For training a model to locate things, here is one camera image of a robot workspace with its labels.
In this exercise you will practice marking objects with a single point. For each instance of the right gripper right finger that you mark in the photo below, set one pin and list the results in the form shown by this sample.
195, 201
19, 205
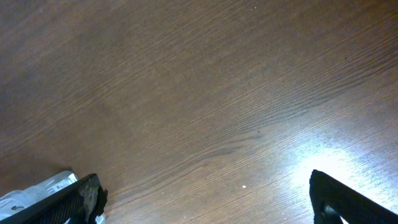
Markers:
334, 202

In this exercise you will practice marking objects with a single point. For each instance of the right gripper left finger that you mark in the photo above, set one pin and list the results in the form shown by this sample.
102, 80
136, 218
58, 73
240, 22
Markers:
62, 205

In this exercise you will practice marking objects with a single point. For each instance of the clear plastic container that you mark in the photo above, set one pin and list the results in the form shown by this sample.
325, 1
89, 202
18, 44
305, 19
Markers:
37, 191

